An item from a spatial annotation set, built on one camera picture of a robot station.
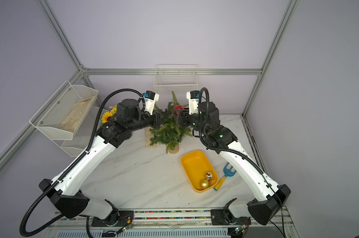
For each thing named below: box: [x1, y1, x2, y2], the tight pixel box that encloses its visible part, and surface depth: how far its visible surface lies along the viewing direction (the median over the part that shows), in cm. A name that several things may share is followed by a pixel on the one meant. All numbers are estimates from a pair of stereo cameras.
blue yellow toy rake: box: [213, 162, 237, 192], surface depth 90 cm
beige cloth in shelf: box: [58, 95, 95, 133], surface depth 81 cm
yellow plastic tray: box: [180, 150, 219, 193], surface depth 92 cm
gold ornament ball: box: [199, 178, 210, 190], surface depth 84 cm
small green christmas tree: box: [148, 90, 194, 154], surface depth 79 cm
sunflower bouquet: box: [100, 105, 118, 124], surface depth 88 cm
